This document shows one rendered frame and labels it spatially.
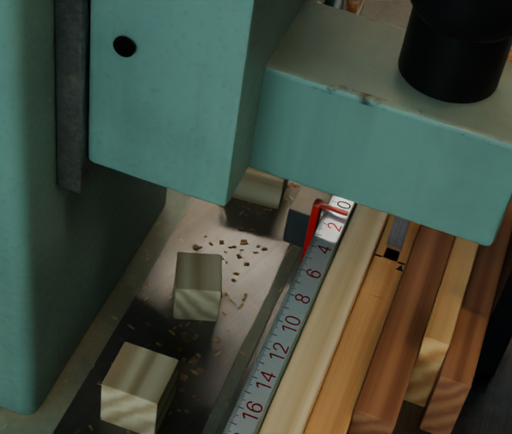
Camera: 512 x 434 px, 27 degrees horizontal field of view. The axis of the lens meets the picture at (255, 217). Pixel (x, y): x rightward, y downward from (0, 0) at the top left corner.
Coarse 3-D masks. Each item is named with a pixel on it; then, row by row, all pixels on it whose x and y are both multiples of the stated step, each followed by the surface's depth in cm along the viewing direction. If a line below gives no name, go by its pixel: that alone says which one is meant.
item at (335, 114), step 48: (288, 48) 55; (336, 48) 55; (384, 48) 56; (288, 96) 54; (336, 96) 53; (384, 96) 53; (288, 144) 56; (336, 144) 55; (384, 144) 54; (432, 144) 53; (480, 144) 52; (336, 192) 57; (384, 192) 56; (432, 192) 55; (480, 192) 54; (480, 240) 56
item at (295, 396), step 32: (352, 224) 63; (384, 224) 64; (352, 256) 62; (320, 288) 60; (352, 288) 60; (320, 320) 58; (320, 352) 56; (288, 384) 55; (320, 384) 55; (288, 416) 53
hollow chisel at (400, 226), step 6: (396, 216) 61; (396, 222) 61; (402, 222) 61; (408, 222) 61; (396, 228) 62; (402, 228) 61; (390, 234) 62; (396, 234) 62; (402, 234) 62; (390, 240) 62; (396, 240) 62; (402, 240) 62; (396, 246) 62
